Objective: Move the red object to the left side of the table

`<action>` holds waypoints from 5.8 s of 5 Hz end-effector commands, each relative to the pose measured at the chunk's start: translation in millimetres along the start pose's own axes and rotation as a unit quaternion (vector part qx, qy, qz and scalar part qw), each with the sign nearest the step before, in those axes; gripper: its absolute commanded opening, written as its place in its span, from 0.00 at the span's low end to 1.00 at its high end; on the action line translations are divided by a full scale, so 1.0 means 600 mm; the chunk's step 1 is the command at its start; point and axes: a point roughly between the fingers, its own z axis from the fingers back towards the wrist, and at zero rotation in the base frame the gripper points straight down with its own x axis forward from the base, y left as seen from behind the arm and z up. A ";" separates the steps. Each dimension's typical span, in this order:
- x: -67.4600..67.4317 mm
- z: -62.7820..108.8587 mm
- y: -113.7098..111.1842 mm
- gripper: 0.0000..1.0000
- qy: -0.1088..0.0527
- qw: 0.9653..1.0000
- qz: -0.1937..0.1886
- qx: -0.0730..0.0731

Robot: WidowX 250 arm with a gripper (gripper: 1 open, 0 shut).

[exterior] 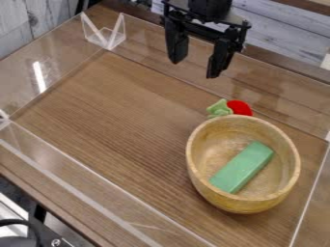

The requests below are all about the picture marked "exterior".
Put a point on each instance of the clear acrylic tray wall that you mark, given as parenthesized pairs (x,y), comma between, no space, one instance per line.
(94,123)

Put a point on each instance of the light wooden bowl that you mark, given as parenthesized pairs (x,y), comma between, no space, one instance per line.
(216,140)

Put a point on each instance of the green rectangular block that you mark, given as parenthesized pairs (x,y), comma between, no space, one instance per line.
(241,168)

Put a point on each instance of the red plush strawberry green leaf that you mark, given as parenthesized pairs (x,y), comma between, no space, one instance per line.
(228,107)

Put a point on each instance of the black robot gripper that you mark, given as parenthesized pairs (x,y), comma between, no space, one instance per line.
(209,20)

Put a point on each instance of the clear acrylic corner bracket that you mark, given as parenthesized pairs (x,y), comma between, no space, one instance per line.
(104,37)

